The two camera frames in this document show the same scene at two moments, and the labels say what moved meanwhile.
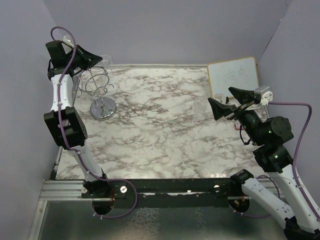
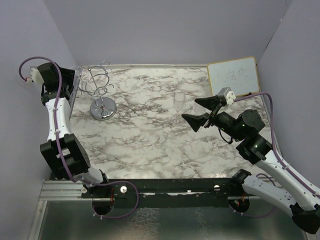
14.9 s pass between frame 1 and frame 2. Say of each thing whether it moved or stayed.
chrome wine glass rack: stayed
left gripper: moved
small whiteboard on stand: stayed
